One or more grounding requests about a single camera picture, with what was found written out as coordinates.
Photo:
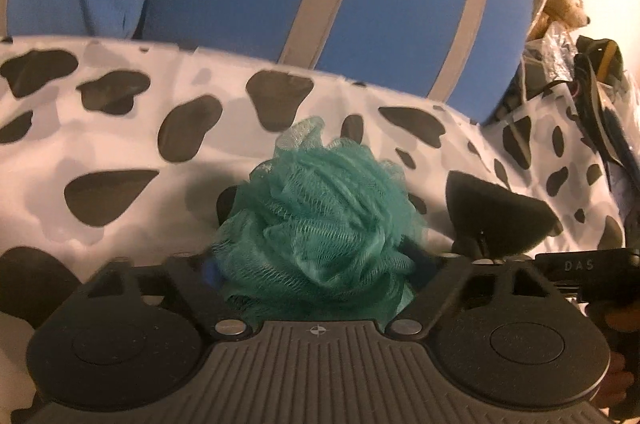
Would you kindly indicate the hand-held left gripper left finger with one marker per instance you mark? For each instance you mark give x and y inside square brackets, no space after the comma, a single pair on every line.
[211,276]

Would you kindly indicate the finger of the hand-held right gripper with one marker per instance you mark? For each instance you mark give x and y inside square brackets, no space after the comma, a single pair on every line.
[479,246]

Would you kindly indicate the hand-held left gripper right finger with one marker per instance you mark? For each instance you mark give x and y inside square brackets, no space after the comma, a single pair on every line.
[440,289]

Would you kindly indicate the teal mesh bath pouf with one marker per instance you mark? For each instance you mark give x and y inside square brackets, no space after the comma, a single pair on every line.
[320,224]

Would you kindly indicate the person's right hand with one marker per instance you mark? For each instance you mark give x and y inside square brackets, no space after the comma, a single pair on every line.
[624,379]

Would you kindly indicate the cow print blanket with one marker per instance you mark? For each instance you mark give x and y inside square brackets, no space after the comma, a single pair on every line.
[100,144]

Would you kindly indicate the black bag with yellow trim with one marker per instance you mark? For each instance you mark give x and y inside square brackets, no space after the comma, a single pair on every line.
[600,74]

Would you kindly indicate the clear plastic bag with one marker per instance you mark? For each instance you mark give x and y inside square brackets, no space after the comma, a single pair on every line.
[550,47]

